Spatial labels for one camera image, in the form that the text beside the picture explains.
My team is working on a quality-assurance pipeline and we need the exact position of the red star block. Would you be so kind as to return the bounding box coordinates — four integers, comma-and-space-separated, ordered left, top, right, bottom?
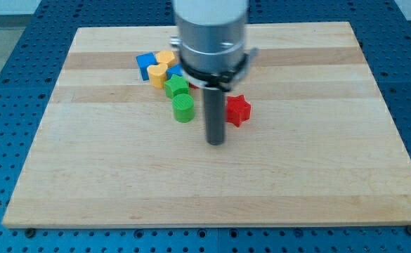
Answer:
226, 94, 252, 127

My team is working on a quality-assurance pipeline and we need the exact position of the blue block behind arm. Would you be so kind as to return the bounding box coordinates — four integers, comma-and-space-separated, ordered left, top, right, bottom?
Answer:
167, 63, 183, 79

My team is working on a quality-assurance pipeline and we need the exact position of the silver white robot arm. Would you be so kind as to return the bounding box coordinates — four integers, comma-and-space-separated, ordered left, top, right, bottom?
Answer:
171, 0, 258, 92

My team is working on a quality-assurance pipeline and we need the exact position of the green star block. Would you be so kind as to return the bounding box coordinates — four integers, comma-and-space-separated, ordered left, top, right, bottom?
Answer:
164, 74, 190, 98

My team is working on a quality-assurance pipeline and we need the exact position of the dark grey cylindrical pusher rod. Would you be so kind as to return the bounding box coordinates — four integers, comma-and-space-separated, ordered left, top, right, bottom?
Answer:
202, 89, 226, 145

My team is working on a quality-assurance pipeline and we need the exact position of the green cylinder block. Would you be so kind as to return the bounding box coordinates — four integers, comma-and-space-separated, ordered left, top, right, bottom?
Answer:
172, 93, 195, 123

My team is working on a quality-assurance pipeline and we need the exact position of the yellow heart block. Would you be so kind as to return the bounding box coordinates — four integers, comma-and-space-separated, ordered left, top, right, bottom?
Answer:
147, 63, 168, 89

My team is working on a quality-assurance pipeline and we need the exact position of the yellow hexagon block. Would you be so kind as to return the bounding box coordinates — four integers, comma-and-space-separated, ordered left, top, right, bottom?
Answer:
155, 50, 177, 67

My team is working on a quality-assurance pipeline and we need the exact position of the blue cube block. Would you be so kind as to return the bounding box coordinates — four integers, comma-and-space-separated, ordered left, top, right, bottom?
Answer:
136, 52, 157, 81

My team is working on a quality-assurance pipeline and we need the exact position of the light wooden board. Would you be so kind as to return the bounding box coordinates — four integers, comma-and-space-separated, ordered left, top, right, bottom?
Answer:
3, 22, 411, 228

